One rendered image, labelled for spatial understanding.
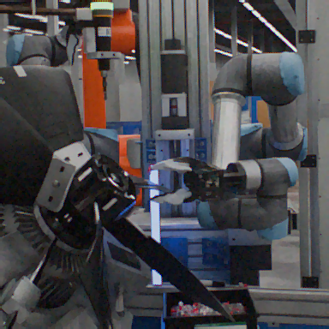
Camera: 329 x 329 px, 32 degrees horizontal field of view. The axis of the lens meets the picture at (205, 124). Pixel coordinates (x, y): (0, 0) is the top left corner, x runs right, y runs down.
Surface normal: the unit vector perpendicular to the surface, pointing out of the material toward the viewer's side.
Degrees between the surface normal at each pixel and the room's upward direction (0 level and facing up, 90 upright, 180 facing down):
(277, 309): 90
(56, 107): 47
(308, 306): 90
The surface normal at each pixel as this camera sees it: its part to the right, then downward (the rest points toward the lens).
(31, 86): 0.38, -0.64
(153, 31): -0.02, 0.06
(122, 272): 0.36, 0.60
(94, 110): 0.26, 0.15
